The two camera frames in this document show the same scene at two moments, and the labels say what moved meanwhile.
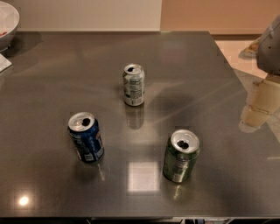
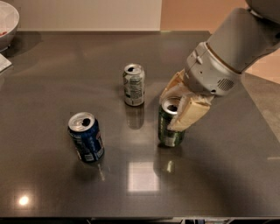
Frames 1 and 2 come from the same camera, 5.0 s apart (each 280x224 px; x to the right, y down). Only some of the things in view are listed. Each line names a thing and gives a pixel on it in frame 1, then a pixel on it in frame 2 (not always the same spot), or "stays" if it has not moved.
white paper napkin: [4, 63] stays
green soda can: [183, 148] -> [168, 109]
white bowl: [9, 24] stays
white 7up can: [134, 85] stays
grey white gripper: [269, 51] -> [210, 71]
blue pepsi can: [84, 132] stays
